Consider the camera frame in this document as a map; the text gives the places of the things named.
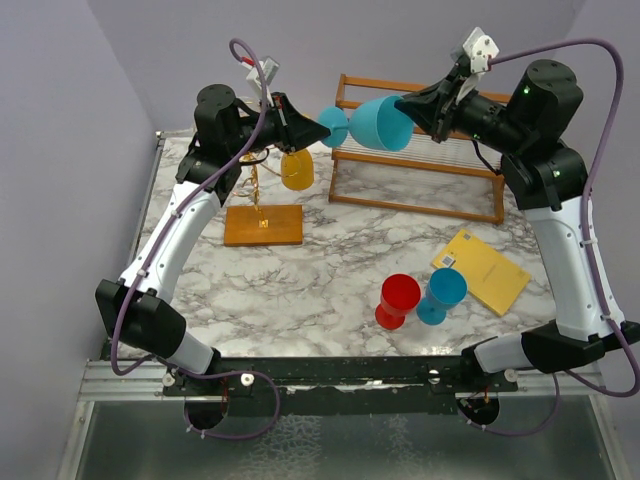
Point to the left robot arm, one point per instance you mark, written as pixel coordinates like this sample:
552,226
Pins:
136,308

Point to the wooden shelf rack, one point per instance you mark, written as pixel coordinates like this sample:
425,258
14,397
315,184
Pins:
427,178

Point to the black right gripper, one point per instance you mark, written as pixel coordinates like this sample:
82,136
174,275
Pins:
433,108

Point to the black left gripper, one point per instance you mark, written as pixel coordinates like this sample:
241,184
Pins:
299,131

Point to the gold wire glass rack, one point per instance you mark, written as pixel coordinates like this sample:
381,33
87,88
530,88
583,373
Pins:
253,161

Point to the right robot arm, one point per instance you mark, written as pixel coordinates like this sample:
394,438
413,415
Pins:
547,179

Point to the black mounting rail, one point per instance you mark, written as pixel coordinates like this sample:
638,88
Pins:
326,386

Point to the yellow plastic goblet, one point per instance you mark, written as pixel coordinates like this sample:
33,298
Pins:
297,170

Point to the red plastic goblet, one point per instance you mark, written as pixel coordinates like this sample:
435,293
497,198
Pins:
400,294

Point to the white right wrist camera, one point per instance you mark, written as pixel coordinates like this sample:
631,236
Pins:
477,49

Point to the wooden base of glass rack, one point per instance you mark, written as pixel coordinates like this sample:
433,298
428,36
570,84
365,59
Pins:
267,225

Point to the blue plastic goblet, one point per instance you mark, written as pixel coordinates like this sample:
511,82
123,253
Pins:
445,289
376,124

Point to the yellow book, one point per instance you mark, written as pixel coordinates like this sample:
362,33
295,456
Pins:
493,279

